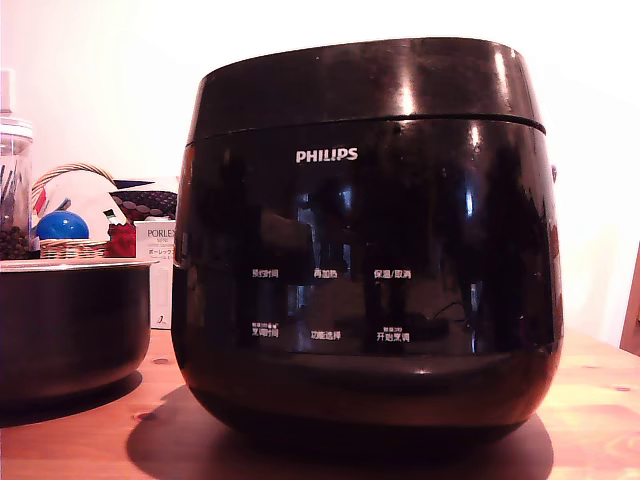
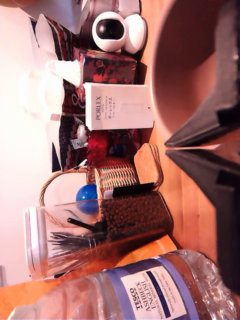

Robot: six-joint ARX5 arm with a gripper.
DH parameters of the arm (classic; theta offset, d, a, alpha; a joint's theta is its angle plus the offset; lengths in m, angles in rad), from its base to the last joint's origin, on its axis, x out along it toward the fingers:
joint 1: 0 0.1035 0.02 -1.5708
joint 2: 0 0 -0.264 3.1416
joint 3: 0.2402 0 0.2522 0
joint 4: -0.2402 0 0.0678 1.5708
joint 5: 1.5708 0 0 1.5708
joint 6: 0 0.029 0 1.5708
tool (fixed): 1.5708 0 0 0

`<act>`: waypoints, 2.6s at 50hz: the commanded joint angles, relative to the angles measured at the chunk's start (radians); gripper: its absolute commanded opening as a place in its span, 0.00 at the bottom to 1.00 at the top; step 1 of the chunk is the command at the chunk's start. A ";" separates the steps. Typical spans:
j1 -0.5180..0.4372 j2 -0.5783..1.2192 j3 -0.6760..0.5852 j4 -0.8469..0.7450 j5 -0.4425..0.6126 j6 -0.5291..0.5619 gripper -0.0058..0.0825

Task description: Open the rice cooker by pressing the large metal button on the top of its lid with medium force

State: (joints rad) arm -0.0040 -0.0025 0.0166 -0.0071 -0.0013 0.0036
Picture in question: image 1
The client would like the woven wicker basket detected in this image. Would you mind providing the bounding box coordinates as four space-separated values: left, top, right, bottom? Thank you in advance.
30 162 121 260

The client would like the red pouch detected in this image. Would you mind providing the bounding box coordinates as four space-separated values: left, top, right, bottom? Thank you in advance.
104 222 138 259

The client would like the clear glass jar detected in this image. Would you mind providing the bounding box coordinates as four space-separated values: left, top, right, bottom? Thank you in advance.
0 69 35 261

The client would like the white Porlex box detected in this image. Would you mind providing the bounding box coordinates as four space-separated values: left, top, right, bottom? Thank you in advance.
132 220 179 331

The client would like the black inner cooking pot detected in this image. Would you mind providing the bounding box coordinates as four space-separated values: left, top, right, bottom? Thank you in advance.
0 257 160 401

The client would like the black Philips rice cooker body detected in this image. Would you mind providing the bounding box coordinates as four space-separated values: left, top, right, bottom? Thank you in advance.
170 113 565 447

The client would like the black rice cooker lid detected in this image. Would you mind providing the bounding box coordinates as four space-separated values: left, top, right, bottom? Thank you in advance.
187 37 546 147

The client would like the blue ball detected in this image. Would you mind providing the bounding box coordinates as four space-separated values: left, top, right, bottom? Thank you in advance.
34 210 90 241

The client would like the white printed cloth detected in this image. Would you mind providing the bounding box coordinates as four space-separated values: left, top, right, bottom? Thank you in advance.
30 171 130 240

